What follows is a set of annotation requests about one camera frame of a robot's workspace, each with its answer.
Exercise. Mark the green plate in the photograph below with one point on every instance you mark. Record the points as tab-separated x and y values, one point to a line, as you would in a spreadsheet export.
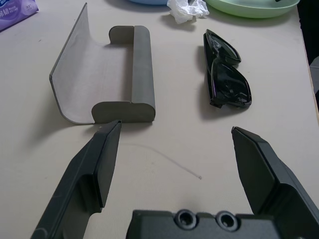
249	11

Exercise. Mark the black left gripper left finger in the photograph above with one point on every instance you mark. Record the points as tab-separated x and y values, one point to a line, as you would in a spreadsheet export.
82	179

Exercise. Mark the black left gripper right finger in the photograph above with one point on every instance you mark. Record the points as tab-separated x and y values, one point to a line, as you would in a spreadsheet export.
269	179

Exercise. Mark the black sunglasses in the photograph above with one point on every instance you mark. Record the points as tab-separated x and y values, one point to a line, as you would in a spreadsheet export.
224	74

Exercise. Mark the purple tissue pack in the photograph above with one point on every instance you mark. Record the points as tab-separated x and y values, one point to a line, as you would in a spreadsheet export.
15	12

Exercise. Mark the white tissue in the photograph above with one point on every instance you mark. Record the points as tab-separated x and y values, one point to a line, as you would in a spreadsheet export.
184	11

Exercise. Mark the grey glasses case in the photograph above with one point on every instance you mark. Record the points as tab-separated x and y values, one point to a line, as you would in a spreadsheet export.
104	74

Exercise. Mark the blue plate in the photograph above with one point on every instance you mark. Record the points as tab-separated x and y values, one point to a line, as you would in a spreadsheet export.
149	2

